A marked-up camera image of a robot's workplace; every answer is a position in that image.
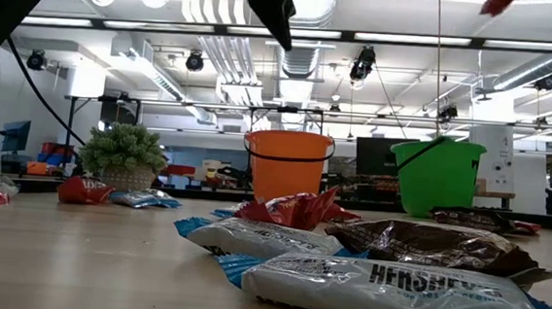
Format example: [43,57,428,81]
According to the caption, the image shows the black background monitor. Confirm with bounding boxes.
[354,135,402,179]

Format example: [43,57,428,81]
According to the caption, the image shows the orange plastic bucket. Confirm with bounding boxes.
[239,127,337,209]

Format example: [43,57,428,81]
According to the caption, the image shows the brown chocolate bar packet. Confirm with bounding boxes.
[320,214,552,294]
[429,205,516,235]

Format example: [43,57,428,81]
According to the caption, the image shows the red blue storage bins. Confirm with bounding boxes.
[36,140,83,167]

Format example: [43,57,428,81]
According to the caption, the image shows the black overhead light beam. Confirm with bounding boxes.
[19,3,552,63]

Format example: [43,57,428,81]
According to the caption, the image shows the artificial green potted plant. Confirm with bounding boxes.
[76,120,171,195]

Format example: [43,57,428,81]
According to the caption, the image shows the black ceiling camera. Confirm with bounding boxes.
[347,43,379,84]
[436,103,460,123]
[24,48,50,72]
[185,50,206,74]
[533,72,552,93]

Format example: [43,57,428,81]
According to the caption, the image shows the monitor on arm mount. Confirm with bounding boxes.
[0,118,33,155]

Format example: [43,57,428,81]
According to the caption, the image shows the green plastic bucket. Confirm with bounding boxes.
[386,131,489,223]

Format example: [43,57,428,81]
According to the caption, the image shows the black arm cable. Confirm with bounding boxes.
[0,36,94,146]

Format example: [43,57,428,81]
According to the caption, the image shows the thin hanging cord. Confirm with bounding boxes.
[427,0,450,139]

